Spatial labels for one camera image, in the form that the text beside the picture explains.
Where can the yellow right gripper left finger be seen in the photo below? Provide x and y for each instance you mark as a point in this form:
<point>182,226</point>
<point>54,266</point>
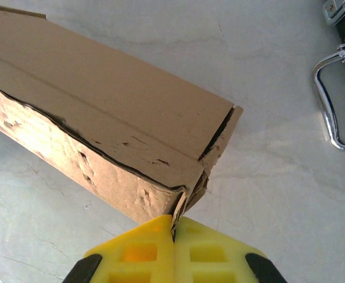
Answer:
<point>136,253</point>

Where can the brown cardboard paper box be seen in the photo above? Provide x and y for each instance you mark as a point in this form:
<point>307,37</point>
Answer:
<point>101,118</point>

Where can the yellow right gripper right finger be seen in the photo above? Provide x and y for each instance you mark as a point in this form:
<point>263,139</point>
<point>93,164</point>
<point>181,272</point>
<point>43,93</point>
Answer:
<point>213,253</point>

